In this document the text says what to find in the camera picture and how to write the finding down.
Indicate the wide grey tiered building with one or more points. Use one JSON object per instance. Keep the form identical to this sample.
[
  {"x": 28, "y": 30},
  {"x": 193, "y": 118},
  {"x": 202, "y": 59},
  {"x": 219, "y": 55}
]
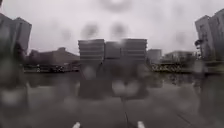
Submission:
[{"x": 111, "y": 50}]

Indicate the wet grey paved plaza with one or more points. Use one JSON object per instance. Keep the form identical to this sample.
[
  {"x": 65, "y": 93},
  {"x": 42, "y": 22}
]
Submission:
[{"x": 100, "y": 110}]

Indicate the low building with sloped roof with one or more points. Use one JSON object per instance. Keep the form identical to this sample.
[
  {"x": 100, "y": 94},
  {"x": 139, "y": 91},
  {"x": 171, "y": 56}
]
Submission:
[{"x": 55, "y": 57}]

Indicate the low distant building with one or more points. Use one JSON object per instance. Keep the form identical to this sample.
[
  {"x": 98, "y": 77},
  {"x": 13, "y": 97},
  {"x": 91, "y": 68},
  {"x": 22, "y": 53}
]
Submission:
[{"x": 176, "y": 55}]

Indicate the robot's own part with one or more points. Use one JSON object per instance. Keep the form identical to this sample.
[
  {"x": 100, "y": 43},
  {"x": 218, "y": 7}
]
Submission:
[
  {"x": 76, "y": 125},
  {"x": 141, "y": 125}
]

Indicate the tall grey building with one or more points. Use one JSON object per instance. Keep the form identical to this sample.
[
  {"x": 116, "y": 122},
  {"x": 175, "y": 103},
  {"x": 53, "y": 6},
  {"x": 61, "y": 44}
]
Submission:
[
  {"x": 16, "y": 33},
  {"x": 213, "y": 35}
]

